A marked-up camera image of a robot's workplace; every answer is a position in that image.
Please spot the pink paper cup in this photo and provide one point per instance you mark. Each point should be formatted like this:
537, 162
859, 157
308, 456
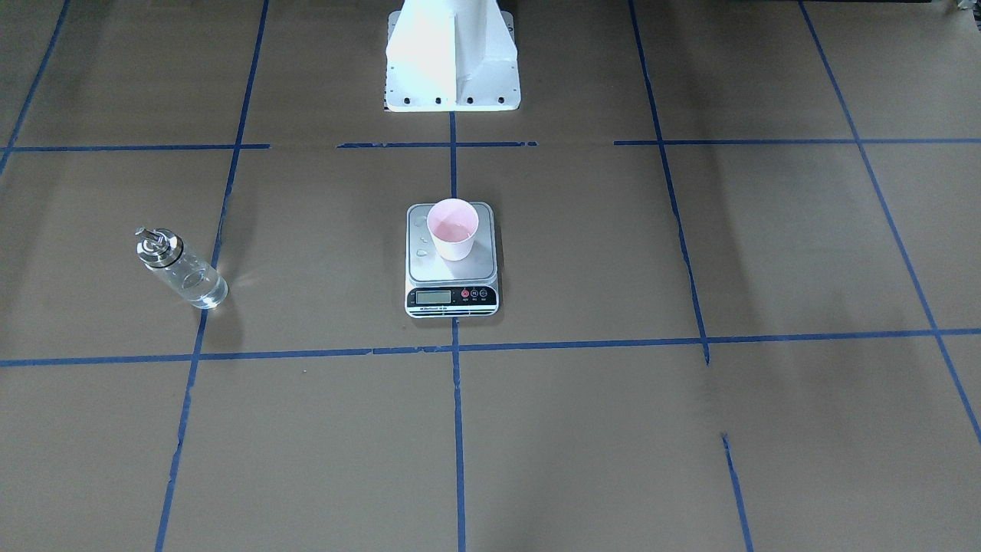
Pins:
453, 225

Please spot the glass sauce bottle metal cap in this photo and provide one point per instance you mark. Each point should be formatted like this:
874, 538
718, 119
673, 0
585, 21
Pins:
168, 257

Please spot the silver digital kitchen scale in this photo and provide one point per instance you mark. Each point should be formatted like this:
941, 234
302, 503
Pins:
435, 288

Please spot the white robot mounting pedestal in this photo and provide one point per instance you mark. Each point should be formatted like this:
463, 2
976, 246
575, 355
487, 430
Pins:
451, 56

